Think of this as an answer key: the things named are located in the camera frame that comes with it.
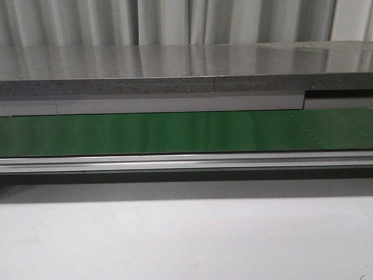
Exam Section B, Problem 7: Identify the grey stone counter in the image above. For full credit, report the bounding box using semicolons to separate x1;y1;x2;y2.
0;40;373;117

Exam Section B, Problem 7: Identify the green conveyor belt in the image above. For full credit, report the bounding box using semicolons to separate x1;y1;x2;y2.
1;108;372;158

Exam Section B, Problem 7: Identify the white pleated curtain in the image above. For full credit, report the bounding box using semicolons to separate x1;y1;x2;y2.
1;1;372;47

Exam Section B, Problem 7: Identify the aluminium conveyor frame rail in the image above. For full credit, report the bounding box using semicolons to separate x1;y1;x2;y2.
1;150;372;174

